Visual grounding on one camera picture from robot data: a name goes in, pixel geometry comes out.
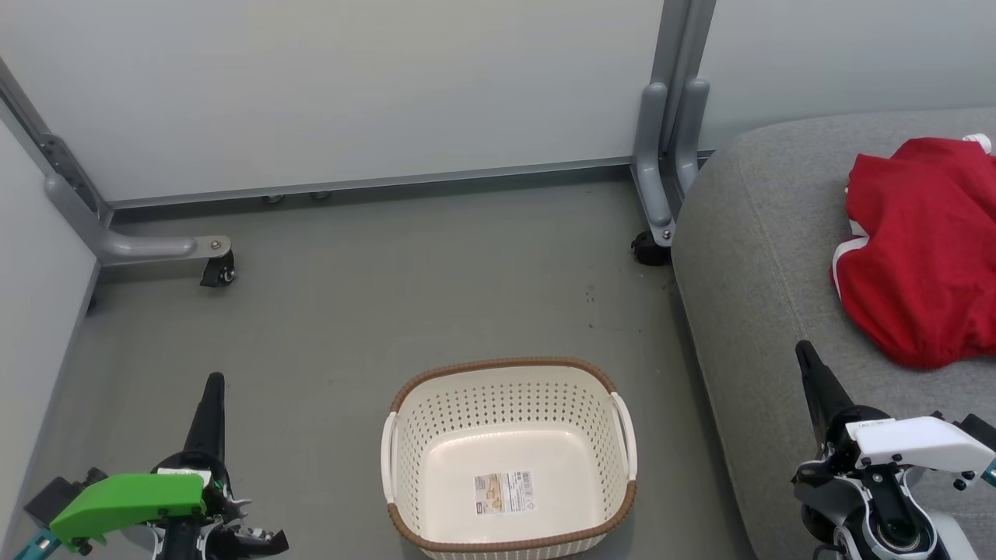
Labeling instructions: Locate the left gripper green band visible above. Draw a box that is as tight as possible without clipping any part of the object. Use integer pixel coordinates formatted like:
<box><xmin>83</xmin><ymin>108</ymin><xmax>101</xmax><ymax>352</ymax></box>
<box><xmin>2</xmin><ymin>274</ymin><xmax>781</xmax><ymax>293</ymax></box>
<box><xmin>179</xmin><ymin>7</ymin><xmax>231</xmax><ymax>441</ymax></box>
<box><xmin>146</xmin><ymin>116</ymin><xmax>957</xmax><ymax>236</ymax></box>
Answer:
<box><xmin>48</xmin><ymin>372</ymin><xmax>290</xmax><ymax>560</ymax></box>

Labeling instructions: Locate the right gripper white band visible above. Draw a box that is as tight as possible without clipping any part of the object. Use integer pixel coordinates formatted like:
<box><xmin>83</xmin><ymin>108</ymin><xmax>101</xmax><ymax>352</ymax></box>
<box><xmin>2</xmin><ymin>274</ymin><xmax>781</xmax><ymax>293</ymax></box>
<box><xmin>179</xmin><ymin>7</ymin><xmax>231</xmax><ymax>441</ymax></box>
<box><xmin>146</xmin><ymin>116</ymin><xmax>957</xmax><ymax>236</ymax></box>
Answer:
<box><xmin>792</xmin><ymin>340</ymin><xmax>996</xmax><ymax>560</ymax></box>

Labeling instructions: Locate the red garment with white stripes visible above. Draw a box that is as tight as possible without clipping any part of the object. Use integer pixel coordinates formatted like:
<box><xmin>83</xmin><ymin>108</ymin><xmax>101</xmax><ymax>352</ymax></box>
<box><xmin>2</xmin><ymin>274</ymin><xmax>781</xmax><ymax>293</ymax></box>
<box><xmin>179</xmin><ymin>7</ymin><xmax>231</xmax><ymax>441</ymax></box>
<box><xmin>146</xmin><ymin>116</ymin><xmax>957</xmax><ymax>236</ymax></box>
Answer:
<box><xmin>830</xmin><ymin>134</ymin><xmax>996</xmax><ymax>370</ymax></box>

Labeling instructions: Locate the cream perforated laundry basket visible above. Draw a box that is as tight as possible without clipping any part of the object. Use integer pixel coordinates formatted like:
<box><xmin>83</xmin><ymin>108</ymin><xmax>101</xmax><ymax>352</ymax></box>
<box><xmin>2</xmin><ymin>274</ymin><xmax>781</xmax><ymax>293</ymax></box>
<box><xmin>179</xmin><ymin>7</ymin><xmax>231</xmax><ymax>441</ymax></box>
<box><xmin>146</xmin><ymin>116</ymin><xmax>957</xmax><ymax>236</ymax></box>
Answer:
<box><xmin>380</xmin><ymin>356</ymin><xmax>639</xmax><ymax>560</ymax></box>

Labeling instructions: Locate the grey fabric sofa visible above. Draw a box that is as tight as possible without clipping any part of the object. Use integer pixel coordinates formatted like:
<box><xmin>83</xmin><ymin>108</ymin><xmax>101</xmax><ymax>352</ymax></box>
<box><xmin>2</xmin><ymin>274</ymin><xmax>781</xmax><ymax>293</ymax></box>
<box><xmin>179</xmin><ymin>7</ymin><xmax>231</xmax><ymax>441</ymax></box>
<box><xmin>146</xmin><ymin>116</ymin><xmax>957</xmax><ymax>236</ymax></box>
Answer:
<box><xmin>671</xmin><ymin>107</ymin><xmax>996</xmax><ymax>560</ymax></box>

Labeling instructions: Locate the black caster wheel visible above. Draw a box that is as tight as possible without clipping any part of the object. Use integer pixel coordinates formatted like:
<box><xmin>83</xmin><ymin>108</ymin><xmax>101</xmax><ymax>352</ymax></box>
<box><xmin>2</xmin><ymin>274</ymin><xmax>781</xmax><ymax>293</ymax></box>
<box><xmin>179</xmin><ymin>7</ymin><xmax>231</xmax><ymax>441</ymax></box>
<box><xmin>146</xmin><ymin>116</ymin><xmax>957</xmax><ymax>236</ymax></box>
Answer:
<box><xmin>200</xmin><ymin>253</ymin><xmax>237</xmax><ymax>289</ymax></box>
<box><xmin>630</xmin><ymin>231</ymin><xmax>672</xmax><ymax>267</ymax></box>

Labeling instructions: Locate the grey metal partition leg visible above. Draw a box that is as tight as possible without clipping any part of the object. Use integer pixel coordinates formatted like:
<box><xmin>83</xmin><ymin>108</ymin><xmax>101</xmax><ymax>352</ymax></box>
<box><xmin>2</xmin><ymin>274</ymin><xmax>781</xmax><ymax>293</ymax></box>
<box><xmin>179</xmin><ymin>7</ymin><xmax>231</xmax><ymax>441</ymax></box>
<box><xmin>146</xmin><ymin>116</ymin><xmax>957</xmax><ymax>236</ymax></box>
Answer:
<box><xmin>0</xmin><ymin>58</ymin><xmax>233</xmax><ymax>267</ymax></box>
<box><xmin>668</xmin><ymin>0</ymin><xmax>718</xmax><ymax>199</ymax></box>
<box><xmin>630</xmin><ymin>0</ymin><xmax>695</xmax><ymax>248</ymax></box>

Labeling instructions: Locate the paper label sticker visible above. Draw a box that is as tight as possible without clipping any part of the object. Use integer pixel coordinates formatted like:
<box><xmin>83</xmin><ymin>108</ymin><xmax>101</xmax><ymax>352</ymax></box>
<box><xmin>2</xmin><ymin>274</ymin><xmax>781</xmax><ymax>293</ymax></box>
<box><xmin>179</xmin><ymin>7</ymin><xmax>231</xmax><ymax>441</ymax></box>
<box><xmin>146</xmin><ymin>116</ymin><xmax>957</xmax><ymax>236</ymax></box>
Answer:
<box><xmin>473</xmin><ymin>471</ymin><xmax>538</xmax><ymax>516</ymax></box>

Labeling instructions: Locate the grey partition bottom rail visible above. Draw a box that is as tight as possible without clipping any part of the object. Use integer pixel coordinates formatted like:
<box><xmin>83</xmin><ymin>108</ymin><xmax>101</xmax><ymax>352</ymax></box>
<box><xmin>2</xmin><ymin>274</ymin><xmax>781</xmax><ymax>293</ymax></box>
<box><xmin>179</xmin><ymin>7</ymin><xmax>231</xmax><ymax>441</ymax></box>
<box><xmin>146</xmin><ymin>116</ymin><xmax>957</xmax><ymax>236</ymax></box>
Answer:
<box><xmin>107</xmin><ymin>156</ymin><xmax>635</xmax><ymax>209</ymax></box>

